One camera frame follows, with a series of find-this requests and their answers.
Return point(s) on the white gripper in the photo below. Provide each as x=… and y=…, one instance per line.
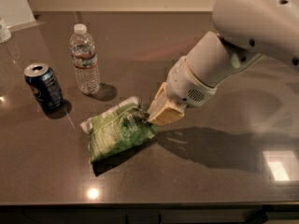
x=186, y=84

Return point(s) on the green jalapeno chip bag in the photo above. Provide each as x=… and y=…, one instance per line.
x=120, y=128

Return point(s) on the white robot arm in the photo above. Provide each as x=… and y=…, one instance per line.
x=245, y=31

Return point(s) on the clear plastic water bottle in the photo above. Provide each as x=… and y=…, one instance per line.
x=84, y=60

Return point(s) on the blue soda can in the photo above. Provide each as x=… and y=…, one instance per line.
x=44, y=85

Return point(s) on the white container at left edge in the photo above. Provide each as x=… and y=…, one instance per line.
x=5, y=34

